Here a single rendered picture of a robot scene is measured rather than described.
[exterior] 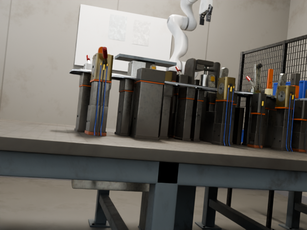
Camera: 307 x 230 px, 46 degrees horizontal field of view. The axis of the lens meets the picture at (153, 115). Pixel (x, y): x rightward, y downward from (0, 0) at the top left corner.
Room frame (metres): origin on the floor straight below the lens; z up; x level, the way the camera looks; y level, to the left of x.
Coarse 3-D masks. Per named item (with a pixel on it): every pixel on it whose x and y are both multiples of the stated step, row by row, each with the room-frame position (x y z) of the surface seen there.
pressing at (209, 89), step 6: (72, 72) 1.84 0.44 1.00; (78, 72) 1.83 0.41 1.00; (84, 72) 1.81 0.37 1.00; (90, 72) 1.69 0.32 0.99; (114, 78) 1.92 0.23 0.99; (120, 78) 1.93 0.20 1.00; (132, 78) 1.87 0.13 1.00; (174, 84) 1.95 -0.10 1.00; (180, 84) 1.84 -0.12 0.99; (186, 84) 1.85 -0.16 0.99; (192, 84) 1.88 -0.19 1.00; (210, 90) 2.05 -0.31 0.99; (216, 90) 2.03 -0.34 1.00; (234, 90) 1.96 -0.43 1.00; (240, 96) 2.19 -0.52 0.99; (270, 96) 1.99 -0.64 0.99
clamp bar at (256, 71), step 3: (255, 66) 2.27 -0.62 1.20; (258, 66) 2.25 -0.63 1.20; (261, 66) 2.25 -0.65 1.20; (255, 69) 2.27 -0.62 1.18; (258, 69) 2.29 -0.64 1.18; (255, 72) 2.27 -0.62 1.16; (258, 72) 2.28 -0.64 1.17; (255, 75) 2.26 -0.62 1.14; (258, 75) 2.28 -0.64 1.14; (255, 78) 2.26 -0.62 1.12; (258, 78) 2.28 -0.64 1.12; (255, 81) 2.26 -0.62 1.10; (258, 81) 2.28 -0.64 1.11; (255, 84) 2.26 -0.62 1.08; (258, 84) 2.27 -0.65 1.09
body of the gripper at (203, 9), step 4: (204, 0) 2.23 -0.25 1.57; (208, 0) 2.20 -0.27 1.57; (212, 0) 2.22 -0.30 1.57; (200, 4) 2.28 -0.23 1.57; (204, 4) 2.22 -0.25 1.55; (208, 4) 2.20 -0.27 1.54; (200, 8) 2.27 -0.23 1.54; (204, 8) 2.21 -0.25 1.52; (208, 8) 2.24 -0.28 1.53; (200, 12) 2.27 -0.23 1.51; (204, 12) 2.25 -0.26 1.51
